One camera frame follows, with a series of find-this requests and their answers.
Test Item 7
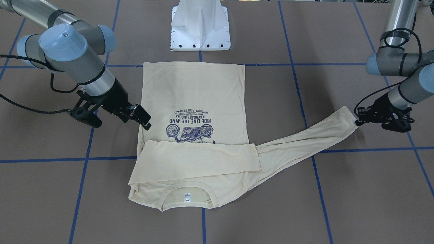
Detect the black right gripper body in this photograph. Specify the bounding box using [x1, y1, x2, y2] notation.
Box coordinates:
[99, 78, 133, 117]

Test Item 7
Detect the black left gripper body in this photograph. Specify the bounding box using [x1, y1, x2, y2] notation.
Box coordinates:
[368, 93, 392, 124]

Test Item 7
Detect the beige long-sleeve printed shirt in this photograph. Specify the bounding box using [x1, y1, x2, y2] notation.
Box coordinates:
[129, 62, 357, 211]

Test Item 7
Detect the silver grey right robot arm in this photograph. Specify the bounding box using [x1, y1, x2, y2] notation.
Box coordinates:
[1, 0, 151, 130]

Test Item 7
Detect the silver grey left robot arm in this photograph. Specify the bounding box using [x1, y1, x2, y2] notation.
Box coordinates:
[354, 0, 434, 133]

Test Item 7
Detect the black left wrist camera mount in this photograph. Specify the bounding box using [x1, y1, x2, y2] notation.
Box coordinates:
[381, 106, 414, 133]

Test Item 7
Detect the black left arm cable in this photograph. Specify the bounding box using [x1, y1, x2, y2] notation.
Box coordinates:
[354, 28, 423, 117]

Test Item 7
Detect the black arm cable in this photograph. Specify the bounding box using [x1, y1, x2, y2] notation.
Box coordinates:
[354, 28, 423, 117]
[0, 54, 79, 115]

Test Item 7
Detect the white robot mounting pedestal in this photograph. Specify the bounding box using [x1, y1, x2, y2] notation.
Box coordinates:
[170, 0, 231, 51]

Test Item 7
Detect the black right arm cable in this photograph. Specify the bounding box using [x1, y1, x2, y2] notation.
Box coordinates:
[0, 54, 79, 115]

